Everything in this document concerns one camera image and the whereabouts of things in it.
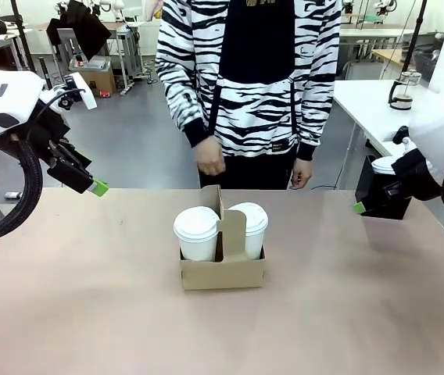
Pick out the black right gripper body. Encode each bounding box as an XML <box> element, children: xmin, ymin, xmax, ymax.
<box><xmin>392</xmin><ymin>150</ymin><xmax>442</xmax><ymax>202</ymax></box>

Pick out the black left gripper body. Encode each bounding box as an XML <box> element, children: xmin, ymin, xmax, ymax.
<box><xmin>24</xmin><ymin>102</ymin><xmax>70</xmax><ymax>161</ymax></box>

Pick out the glass french press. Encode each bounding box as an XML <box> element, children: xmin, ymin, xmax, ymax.
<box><xmin>388</xmin><ymin>69</ymin><xmax>422</xmax><ymax>110</ymax></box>

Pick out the brown cardboard cup carrier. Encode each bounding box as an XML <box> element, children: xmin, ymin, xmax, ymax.
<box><xmin>178</xmin><ymin>184</ymin><xmax>267</xmax><ymax>292</ymax></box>

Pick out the person's left forearm striped sleeve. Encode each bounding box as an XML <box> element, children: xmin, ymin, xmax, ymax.
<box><xmin>295</xmin><ymin>77</ymin><xmax>336</xmax><ymax>162</ymax></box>

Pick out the person's right forearm striped sleeve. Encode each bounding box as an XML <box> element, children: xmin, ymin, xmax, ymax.
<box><xmin>165</xmin><ymin>85</ymin><xmax>212</xmax><ymax>148</ymax></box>

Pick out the white plastic cup lid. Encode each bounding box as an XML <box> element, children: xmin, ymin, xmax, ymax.
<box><xmin>173</xmin><ymin>205</ymin><xmax>220</xmax><ymax>240</ymax></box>
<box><xmin>227</xmin><ymin>202</ymin><xmax>269</xmax><ymax>237</ymax></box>

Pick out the person's left hand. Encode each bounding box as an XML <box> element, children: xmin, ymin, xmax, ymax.
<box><xmin>290</xmin><ymin>158</ymin><xmax>313</xmax><ymax>191</ymax></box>

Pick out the person's right hand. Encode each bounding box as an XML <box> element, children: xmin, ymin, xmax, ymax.
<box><xmin>194</xmin><ymin>135</ymin><xmax>227</xmax><ymax>177</ymax></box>

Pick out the stack of white lids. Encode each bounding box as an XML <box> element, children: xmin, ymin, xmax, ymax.
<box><xmin>371</xmin><ymin>157</ymin><xmax>398</xmax><ymax>176</ymax></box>

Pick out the brown cardboard box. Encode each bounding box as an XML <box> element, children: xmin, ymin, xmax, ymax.
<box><xmin>73</xmin><ymin>64</ymin><xmax>117</xmax><ymax>98</ymax></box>

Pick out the grey case on box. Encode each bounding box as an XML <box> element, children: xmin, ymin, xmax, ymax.
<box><xmin>68</xmin><ymin>55</ymin><xmax>113</xmax><ymax>72</ymax></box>

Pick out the large white side table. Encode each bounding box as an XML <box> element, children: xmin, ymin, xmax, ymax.
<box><xmin>333</xmin><ymin>79</ymin><xmax>442</xmax><ymax>157</ymax></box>

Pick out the black tripod pole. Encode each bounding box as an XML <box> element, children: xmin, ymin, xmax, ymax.
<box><xmin>10</xmin><ymin>0</ymin><xmax>38</xmax><ymax>73</ymax></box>
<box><xmin>401</xmin><ymin>0</ymin><xmax>428</xmax><ymax>71</ymax></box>

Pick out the black hanging cloth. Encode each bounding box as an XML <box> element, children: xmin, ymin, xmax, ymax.
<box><xmin>46</xmin><ymin>0</ymin><xmax>113</xmax><ymax>62</ymax></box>

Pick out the wooden background table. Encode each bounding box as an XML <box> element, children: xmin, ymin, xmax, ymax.
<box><xmin>372</xmin><ymin>48</ymin><xmax>417</xmax><ymax>71</ymax></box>

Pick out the person's zebra striped hoodie torso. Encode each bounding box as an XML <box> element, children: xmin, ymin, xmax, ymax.
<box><xmin>155</xmin><ymin>0</ymin><xmax>342</xmax><ymax>191</ymax></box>

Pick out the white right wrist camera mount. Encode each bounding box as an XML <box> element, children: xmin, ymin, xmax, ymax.
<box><xmin>381</xmin><ymin>125</ymin><xmax>418</xmax><ymax>155</ymax></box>

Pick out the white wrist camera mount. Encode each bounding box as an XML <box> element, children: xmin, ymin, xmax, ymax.
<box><xmin>381</xmin><ymin>125</ymin><xmax>418</xmax><ymax>155</ymax></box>
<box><xmin>41</xmin><ymin>72</ymin><xmax>98</xmax><ymax>113</ymax></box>

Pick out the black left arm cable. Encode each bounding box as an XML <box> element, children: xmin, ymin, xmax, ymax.
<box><xmin>0</xmin><ymin>132</ymin><xmax>45</xmax><ymax>242</ymax></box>

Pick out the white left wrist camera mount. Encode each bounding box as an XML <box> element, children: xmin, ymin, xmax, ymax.
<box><xmin>41</xmin><ymin>72</ymin><xmax>98</xmax><ymax>113</ymax></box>

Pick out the dark wire basket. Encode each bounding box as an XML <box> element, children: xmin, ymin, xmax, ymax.
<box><xmin>413</xmin><ymin>50</ymin><xmax>442</xmax><ymax>79</ymax></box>

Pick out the grey metal table frame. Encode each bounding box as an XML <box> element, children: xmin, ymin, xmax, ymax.
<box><xmin>112</xmin><ymin>21</ymin><xmax>145</xmax><ymax>95</ymax></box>

